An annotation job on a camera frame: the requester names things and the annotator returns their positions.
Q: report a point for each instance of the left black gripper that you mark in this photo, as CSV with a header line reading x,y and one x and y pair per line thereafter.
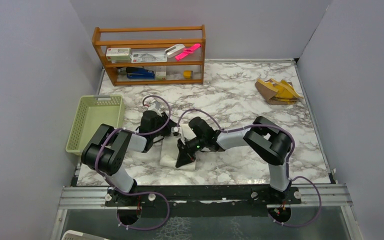
x,y
167,129

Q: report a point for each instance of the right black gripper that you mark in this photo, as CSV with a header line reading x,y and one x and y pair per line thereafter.
x,y
185,156

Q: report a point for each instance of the white towel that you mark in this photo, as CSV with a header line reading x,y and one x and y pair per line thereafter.
x,y
169,151

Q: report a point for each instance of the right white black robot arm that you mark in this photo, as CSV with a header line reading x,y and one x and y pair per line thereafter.
x,y
269,141

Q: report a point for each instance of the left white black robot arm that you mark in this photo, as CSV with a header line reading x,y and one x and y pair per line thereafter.
x,y
106,150

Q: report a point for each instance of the brown yellow folded towels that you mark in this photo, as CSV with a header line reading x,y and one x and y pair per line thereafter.
x,y
277,92

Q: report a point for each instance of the white small box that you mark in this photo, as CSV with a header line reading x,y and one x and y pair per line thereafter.
x,y
160,73

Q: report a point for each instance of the blue stapler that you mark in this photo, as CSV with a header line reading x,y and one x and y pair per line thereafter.
x,y
136,72

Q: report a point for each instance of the yellow small object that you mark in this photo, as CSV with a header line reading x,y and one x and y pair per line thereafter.
x,y
188,74

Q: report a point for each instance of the green plastic basket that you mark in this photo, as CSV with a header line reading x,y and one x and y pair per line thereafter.
x,y
92,111

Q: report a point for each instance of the white flat package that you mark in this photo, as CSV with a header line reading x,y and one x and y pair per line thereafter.
x,y
148,56

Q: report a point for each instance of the wooden shelf rack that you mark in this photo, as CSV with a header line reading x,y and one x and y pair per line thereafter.
x,y
153,39

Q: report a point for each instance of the white green box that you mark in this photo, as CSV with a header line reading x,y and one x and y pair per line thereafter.
x,y
118,55

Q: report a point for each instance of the white stapler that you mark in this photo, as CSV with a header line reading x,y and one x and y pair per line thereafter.
x,y
174,50

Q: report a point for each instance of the pink plastic tool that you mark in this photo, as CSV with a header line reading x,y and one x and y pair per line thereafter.
x,y
187,51

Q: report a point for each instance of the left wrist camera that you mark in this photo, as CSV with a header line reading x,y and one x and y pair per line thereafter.
x,y
156,107

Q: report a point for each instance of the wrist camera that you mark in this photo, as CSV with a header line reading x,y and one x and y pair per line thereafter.
x,y
177,131
156,107

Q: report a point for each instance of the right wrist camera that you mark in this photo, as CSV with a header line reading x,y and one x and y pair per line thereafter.
x,y
177,131

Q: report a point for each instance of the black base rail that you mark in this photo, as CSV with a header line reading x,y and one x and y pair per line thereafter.
x,y
193,201

